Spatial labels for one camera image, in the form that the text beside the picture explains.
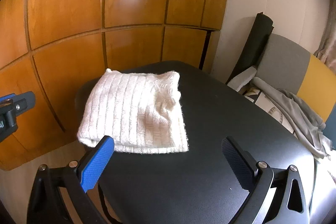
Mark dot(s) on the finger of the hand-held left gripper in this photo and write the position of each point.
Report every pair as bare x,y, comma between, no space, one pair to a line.
23,102

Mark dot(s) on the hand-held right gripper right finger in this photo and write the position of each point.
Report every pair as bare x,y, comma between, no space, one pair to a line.
236,163

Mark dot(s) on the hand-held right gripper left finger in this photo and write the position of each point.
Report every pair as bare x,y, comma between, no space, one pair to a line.
95,166

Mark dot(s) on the white knitted sweater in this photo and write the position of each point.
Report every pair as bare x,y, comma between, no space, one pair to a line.
126,108

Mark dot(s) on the white printed seat cushion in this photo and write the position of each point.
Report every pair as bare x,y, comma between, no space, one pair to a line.
265,103

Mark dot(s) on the grey garment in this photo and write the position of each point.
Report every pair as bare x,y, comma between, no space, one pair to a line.
296,113

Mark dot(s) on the grey chair armrest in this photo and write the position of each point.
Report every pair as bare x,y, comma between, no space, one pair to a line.
241,77

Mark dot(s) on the wooden wardrobe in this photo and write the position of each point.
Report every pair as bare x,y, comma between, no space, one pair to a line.
65,16

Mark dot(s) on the grey yellow blue chair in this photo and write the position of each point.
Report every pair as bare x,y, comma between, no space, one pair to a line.
286,64

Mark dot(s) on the beige starfish print curtain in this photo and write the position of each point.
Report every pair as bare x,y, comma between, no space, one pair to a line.
329,50

